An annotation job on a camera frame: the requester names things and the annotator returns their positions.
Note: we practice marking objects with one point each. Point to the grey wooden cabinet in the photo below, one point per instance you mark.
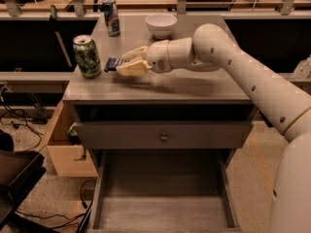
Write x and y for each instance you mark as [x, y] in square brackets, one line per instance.
[177, 97]

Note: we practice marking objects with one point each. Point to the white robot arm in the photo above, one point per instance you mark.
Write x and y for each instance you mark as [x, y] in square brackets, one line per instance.
[287, 108]

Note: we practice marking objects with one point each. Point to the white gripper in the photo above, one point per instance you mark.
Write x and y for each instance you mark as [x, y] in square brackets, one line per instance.
[157, 56]

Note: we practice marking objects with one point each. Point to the white ceramic bowl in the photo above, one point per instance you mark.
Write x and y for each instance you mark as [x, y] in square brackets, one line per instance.
[161, 25]

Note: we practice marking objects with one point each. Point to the grey open bottom drawer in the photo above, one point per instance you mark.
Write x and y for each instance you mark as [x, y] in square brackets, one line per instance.
[162, 191]

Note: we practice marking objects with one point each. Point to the round metal drawer knob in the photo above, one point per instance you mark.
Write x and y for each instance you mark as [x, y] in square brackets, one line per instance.
[163, 137]

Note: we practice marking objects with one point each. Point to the light wooden box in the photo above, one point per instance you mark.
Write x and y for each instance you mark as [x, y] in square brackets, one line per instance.
[68, 159]

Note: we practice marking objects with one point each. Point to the grey upper drawer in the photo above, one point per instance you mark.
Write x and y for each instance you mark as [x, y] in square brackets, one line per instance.
[151, 135]

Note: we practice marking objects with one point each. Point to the dark tray stand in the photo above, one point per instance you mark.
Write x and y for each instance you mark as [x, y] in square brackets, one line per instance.
[19, 173]

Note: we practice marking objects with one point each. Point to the blue energy drink can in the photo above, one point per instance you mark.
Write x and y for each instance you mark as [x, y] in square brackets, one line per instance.
[110, 12]

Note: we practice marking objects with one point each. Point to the green soda can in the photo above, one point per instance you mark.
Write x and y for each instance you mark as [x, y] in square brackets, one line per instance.
[87, 56]

